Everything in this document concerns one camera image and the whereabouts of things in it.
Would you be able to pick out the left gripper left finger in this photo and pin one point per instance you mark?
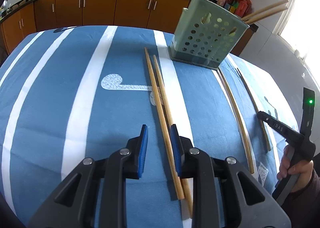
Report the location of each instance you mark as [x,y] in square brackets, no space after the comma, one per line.
[95,187]

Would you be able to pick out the red condiment bottles group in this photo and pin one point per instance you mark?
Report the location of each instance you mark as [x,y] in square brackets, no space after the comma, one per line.
[240,8]

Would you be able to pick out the brown lower cabinets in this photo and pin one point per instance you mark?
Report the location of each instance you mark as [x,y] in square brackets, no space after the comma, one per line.
[40,15]

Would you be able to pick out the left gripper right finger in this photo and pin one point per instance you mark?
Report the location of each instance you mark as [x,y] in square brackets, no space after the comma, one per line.
[224,189]

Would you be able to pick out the blue striped tablecloth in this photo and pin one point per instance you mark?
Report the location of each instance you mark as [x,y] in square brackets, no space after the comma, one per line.
[79,92]

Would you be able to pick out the bamboo chopstick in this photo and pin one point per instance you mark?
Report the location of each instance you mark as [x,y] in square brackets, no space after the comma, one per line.
[166,109]
[241,124]
[265,15]
[256,109]
[164,128]
[264,9]

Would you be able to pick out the person's right hand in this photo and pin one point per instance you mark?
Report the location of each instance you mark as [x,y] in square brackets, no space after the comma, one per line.
[303,168]

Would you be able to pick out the green perforated utensil holder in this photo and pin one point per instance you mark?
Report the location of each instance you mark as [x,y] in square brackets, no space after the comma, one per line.
[205,34]

